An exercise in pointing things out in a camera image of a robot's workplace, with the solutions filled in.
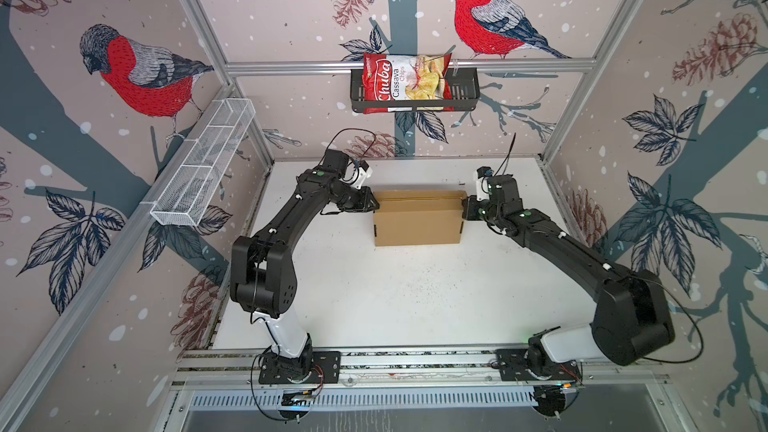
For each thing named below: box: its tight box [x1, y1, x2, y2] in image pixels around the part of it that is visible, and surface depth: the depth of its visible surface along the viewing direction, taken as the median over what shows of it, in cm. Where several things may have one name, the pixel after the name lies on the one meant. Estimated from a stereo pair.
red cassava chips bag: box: [362, 53, 454, 114], surface depth 90 cm
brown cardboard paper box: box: [373, 190, 468, 247], surface depth 89 cm
